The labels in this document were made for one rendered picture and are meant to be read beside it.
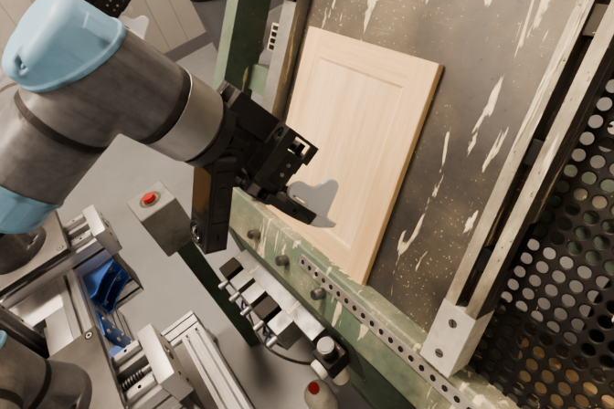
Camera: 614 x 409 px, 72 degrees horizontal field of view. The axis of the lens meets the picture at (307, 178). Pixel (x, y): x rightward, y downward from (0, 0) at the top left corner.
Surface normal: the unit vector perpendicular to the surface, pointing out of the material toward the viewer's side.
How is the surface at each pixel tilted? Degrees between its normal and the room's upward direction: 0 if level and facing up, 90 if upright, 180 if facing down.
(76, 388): 73
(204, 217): 60
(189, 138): 95
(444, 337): 54
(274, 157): 90
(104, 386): 0
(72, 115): 80
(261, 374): 0
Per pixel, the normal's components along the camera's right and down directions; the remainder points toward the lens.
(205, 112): 0.78, 0.01
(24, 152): 0.07, 0.32
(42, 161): 0.30, 0.51
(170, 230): 0.63, 0.42
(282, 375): -0.24, -0.69
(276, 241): -0.74, 0.06
